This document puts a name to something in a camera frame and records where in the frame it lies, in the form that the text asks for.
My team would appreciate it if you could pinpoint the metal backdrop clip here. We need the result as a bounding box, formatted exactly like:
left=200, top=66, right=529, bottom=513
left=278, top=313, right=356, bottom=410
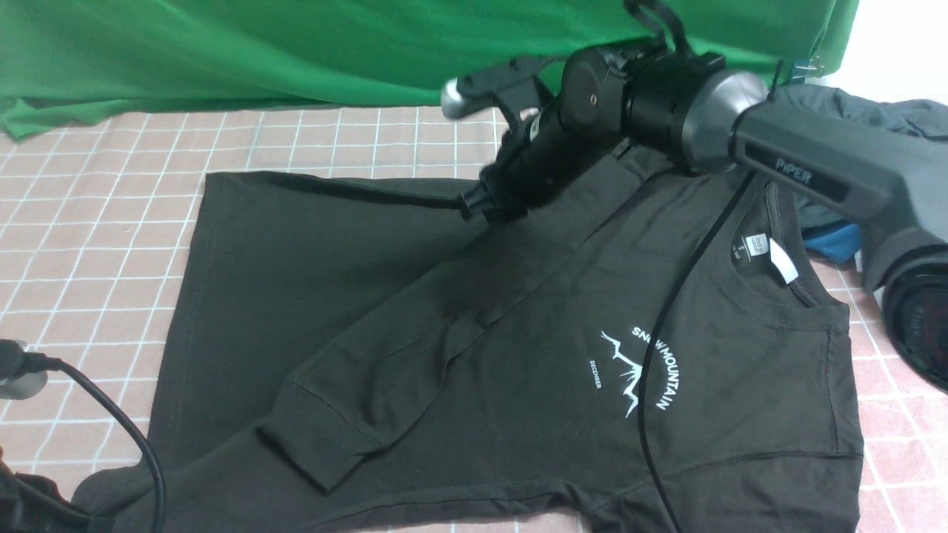
left=783, top=56, right=826, bottom=85

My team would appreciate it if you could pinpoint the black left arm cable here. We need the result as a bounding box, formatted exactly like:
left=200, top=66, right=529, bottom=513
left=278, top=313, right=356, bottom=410
left=0, top=339, right=165, bottom=533

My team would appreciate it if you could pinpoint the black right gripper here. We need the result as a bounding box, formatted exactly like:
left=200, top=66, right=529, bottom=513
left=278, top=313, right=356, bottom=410
left=460, top=58, right=629, bottom=223

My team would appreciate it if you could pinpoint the pink grid tablecloth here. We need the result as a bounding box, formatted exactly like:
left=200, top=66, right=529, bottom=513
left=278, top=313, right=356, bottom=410
left=1, top=107, right=947, bottom=532

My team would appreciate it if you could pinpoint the dark teal garment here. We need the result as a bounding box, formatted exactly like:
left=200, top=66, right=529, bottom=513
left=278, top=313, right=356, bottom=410
left=770, top=83, right=948, bottom=230

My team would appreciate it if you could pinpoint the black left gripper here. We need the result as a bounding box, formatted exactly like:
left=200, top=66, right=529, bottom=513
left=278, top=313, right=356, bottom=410
left=1, top=463, right=112, bottom=532

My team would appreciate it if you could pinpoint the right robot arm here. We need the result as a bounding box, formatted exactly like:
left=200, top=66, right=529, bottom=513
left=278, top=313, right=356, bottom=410
left=441, top=39, right=947, bottom=390

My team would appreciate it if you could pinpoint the green backdrop cloth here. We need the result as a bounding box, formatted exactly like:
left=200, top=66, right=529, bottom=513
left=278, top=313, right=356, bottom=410
left=0, top=0, right=861, bottom=141

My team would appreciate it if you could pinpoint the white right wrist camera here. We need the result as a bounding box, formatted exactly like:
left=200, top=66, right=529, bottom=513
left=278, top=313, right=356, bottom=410
left=440, top=55, right=566, bottom=125

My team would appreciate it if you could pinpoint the blue garment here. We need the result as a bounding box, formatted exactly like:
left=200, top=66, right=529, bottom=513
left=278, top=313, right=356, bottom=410
left=802, top=221, right=862, bottom=264

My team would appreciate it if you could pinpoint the dark gray long-sleeved shirt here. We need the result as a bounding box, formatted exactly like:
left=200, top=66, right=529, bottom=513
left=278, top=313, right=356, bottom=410
left=71, top=141, right=864, bottom=533

